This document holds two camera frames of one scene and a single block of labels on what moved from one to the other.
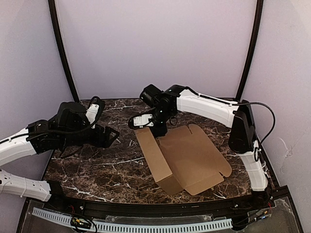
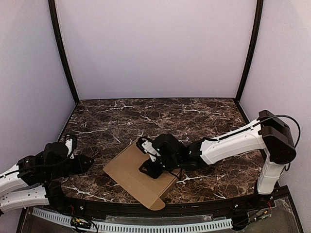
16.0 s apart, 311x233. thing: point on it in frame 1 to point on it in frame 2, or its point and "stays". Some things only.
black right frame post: (241, 89) stays
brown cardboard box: (182, 160) to (124, 169)
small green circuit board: (79, 222) stays
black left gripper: (100, 135) to (73, 164)
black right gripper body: (158, 129) to (154, 168)
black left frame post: (53, 12) stays
